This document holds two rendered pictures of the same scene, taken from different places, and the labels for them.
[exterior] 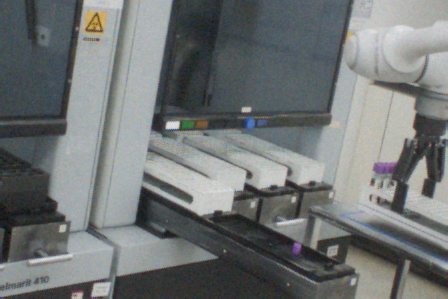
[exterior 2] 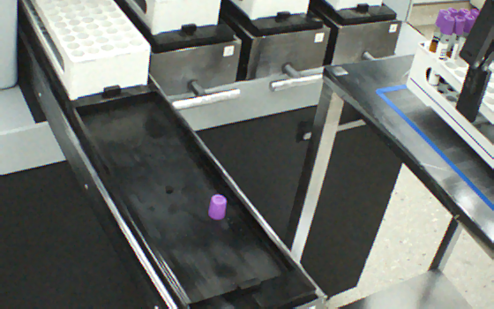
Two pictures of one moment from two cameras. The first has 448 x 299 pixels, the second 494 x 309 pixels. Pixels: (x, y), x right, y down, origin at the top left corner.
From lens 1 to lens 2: 1.37 m
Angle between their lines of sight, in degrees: 27
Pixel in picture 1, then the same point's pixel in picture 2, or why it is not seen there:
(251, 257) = (112, 222)
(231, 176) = (186, 3)
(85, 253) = not seen: outside the picture
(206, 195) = (78, 64)
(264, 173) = not seen: outside the picture
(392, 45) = not seen: outside the picture
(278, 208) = (287, 52)
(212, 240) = (74, 157)
